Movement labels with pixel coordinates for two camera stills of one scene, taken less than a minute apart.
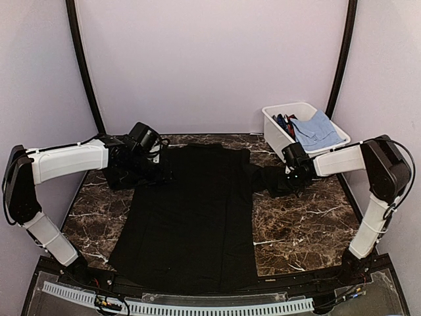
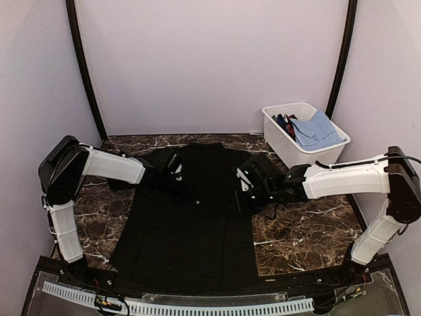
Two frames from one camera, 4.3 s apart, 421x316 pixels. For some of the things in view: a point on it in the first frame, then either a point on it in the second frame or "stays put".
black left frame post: (72, 14) stays put
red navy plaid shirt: (285, 123) stays put
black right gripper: (298, 189) -> (241, 205)
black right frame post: (349, 31) stays put
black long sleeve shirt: (189, 226) stays put
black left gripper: (163, 177) -> (187, 193)
